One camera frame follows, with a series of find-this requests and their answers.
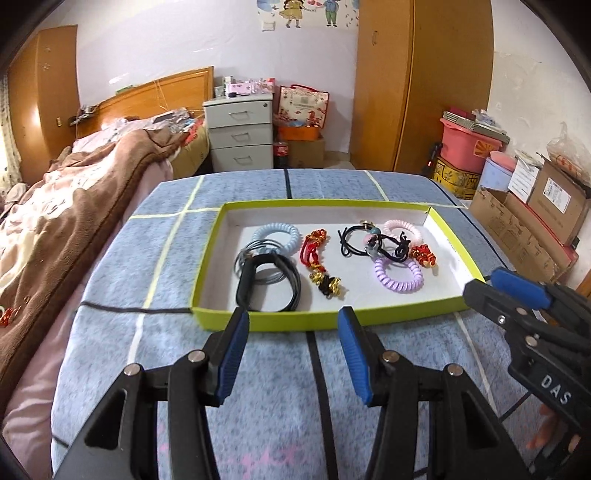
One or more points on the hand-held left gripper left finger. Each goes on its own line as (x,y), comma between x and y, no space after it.
(233,355)

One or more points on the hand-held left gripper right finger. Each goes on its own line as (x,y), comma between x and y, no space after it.
(353,364)

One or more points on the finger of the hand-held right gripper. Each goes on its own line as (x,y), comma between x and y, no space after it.
(489,302)
(521,286)

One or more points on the shallow green cardboard box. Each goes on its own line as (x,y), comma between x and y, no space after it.
(277,321)

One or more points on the black wristband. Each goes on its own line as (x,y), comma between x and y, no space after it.
(243,281)

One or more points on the person's right hand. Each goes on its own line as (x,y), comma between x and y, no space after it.
(547,431)

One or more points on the large open cardboard box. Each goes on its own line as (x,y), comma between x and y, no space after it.
(517,235)

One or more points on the brown labelled cardboard box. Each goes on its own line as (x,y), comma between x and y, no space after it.
(558,198)

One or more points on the white labelled box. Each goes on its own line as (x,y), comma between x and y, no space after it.
(524,180)

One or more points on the white box pink lid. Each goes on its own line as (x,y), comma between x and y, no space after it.
(496,173)

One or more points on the yellow patterned tin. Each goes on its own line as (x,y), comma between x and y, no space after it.
(457,180)

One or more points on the blue plaid bedsheet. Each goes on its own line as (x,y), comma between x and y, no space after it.
(138,258)

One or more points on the clear plastic bag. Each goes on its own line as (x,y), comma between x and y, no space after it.
(568,145)

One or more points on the pink plastic bucket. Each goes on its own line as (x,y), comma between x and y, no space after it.
(461,147)

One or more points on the pink bedsheet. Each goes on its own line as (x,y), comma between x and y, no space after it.
(32,392)

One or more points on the cola bottle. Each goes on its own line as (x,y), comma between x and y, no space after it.
(281,154)

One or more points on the brown blanket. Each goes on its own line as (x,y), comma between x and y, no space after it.
(69,221)

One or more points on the small cardboard box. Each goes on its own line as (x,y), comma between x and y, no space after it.
(307,152)

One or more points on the large wooden wardrobe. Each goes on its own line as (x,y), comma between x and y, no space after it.
(438,83)

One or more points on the white drawer cabinet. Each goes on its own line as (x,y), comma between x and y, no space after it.
(240,134)

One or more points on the orange box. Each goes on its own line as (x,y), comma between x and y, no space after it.
(300,133)

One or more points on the red patterned gift bag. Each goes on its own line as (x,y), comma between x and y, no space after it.
(302,106)

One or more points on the pink items on cabinet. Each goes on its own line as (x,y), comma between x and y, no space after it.
(244,87)

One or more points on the wooden headboard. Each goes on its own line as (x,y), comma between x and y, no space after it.
(138,97)

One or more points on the power strip on headboard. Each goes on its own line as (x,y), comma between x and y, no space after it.
(83,115)

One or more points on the patterned curtain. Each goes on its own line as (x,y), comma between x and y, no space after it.
(8,138)

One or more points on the narrow wooden wardrobe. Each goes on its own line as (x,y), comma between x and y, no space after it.
(41,101)

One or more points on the wall poster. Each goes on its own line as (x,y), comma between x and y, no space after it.
(304,11)

